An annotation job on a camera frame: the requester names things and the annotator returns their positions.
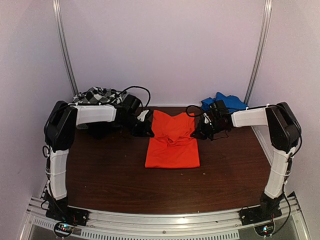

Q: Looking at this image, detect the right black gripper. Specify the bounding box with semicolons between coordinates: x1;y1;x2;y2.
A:
191;119;227;141

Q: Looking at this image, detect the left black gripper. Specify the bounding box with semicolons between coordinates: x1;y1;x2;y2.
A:
119;115;154;138

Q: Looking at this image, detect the orange t-shirt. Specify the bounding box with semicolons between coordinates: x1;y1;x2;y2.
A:
144;110;200;169

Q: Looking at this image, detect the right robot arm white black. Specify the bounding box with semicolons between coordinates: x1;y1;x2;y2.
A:
190;100;302;221

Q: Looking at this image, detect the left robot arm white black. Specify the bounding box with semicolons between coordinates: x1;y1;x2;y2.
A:
43;94;155;222

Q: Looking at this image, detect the white plastic laundry basket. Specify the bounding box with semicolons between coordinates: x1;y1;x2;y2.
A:
75;123;89;130

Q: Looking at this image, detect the black garment hanging from basket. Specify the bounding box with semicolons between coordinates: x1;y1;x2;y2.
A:
86;121;122;140

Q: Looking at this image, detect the blue folded garment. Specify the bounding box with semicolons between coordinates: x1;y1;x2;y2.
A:
201;92;248;113

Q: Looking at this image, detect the black white checkered cloth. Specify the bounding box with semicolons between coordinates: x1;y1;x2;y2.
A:
72;86;127;105

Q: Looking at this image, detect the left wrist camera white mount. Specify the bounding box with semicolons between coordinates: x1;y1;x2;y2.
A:
137;109;152;122

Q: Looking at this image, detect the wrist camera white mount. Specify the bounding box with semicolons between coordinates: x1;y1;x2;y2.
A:
203;113;212;124
137;109;152;122

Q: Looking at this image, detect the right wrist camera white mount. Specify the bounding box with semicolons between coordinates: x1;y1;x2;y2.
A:
203;113;212;124

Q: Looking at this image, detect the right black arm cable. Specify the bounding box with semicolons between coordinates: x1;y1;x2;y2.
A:
185;104;208;118

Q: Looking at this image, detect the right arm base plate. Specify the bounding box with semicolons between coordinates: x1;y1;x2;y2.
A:
238;200;282;226

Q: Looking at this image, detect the front aluminium rail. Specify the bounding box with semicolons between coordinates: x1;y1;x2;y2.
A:
19;192;311;240

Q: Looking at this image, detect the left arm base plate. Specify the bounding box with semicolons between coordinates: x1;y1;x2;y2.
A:
45;201;89;227

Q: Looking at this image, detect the right aluminium frame post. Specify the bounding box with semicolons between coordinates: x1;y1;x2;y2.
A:
243;0;273;104

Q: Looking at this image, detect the aluminium frame post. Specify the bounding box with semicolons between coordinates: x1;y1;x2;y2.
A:
52;0;79;95
243;0;273;104

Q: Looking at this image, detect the left aluminium frame post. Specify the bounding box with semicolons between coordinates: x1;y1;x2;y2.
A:
52;0;79;95

